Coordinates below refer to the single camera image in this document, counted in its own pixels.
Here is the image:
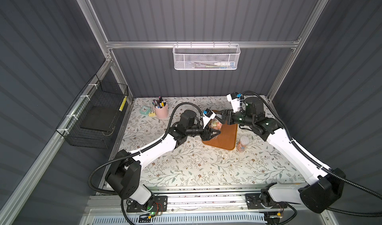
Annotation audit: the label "candy jar with patterned lid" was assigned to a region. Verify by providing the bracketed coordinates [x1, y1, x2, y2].
[209, 118, 222, 131]

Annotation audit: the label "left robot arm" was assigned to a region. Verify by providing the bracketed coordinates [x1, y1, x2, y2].
[105, 109, 221, 205]

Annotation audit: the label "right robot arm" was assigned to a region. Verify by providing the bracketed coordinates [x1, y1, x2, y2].
[219, 93, 344, 214]

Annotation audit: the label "brown wooden tray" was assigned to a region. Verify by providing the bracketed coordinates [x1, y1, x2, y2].
[203, 114, 237, 150]

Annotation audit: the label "pink pen cup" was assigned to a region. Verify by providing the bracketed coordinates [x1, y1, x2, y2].
[154, 105, 169, 120]

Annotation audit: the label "white marker in basket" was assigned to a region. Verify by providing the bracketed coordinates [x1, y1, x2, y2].
[214, 61, 235, 68]

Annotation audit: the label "pens in pink cup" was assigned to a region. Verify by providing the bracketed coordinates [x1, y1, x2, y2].
[152, 97, 167, 109]

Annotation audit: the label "small green alarm clock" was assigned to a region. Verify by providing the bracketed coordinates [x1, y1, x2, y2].
[139, 106, 151, 116]

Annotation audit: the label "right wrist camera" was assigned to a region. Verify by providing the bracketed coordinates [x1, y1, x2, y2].
[226, 92, 242, 113]

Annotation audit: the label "white mesh wall basket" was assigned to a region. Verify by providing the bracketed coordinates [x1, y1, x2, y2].
[172, 43, 241, 71]

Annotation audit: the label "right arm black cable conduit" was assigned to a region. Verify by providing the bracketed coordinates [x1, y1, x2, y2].
[240, 90, 382, 217]

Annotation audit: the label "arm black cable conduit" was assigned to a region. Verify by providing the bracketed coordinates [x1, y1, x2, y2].
[88, 102, 204, 225]
[240, 90, 382, 217]

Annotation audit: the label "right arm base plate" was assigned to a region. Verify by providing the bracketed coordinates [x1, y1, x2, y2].
[245, 193, 287, 210]

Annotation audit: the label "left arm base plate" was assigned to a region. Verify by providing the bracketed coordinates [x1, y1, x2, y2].
[125, 195, 168, 213]

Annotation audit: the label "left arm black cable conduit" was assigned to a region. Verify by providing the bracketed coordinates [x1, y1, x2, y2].
[88, 102, 204, 225]

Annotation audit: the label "black wire wall basket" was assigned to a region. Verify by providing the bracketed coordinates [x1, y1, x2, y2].
[56, 76, 129, 149]

